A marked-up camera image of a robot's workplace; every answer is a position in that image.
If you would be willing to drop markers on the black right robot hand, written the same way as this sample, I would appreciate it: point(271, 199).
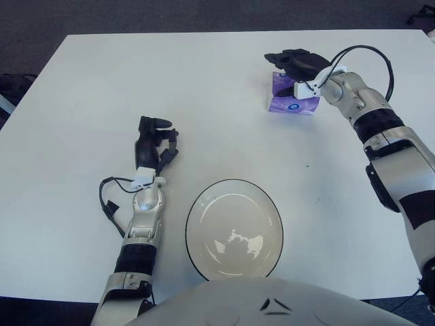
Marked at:
point(302, 64)

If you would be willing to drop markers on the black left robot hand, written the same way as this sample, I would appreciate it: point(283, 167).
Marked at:
point(144, 149)

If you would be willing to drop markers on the purple tissue paper pack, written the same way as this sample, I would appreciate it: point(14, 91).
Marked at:
point(282, 103)

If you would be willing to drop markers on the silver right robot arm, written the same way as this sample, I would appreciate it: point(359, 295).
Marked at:
point(401, 163)

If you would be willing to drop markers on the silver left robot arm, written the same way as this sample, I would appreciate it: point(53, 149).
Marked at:
point(146, 203)

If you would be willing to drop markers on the white plate with black rim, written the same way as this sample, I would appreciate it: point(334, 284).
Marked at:
point(234, 220)

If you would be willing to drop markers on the white right wrist connector box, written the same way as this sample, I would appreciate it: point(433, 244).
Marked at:
point(304, 91)

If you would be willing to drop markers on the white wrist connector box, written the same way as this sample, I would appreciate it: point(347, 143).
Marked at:
point(144, 176)
point(304, 91)

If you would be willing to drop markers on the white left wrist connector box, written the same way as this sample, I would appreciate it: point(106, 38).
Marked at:
point(144, 176)

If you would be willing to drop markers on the black office chair base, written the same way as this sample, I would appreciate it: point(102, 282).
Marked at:
point(423, 15)

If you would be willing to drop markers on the pale blue bar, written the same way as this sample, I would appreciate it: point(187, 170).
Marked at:
point(6, 105)

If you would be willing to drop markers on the grey robot torso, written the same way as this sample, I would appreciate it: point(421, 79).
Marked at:
point(272, 305)

